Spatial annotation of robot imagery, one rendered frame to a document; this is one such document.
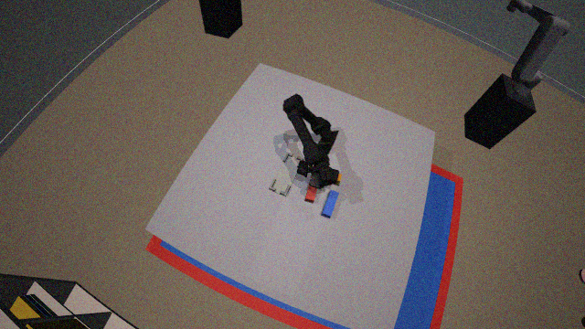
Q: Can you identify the blue plate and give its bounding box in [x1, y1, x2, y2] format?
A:
[321, 190, 339, 218]

